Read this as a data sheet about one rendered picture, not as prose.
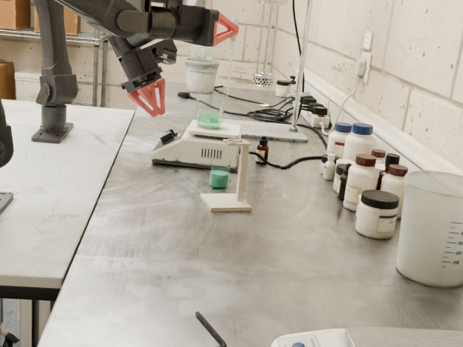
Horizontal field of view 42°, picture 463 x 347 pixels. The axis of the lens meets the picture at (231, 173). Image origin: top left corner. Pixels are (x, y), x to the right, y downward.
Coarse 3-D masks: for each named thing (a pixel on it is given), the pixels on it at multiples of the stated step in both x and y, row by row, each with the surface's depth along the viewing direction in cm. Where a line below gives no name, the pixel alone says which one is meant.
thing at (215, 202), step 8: (232, 144) 111; (240, 144) 112; (248, 144) 112; (240, 152) 114; (240, 160) 114; (240, 168) 114; (240, 176) 115; (240, 184) 115; (240, 192) 116; (208, 200) 115; (216, 200) 115; (224, 200) 116; (232, 200) 116; (240, 200) 116; (208, 208) 113; (216, 208) 112; (224, 208) 112; (232, 208) 113; (240, 208) 113; (248, 208) 114
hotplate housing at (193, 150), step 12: (168, 144) 137; (180, 144) 136; (192, 144) 136; (204, 144) 136; (216, 144) 136; (156, 156) 137; (168, 156) 137; (180, 156) 137; (192, 156) 137; (204, 156) 137; (228, 156) 136
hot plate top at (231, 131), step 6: (192, 120) 146; (192, 126) 140; (222, 126) 143; (228, 126) 144; (234, 126) 144; (192, 132) 136; (198, 132) 136; (204, 132) 136; (210, 132) 136; (216, 132) 136; (222, 132) 137; (228, 132) 137; (234, 132) 138
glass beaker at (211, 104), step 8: (200, 96) 137; (208, 96) 135; (216, 96) 136; (224, 96) 138; (200, 104) 137; (208, 104) 136; (216, 104) 136; (200, 112) 138; (208, 112) 137; (216, 112) 137; (200, 120) 138; (208, 120) 137; (216, 120) 138; (208, 128) 138; (216, 128) 138
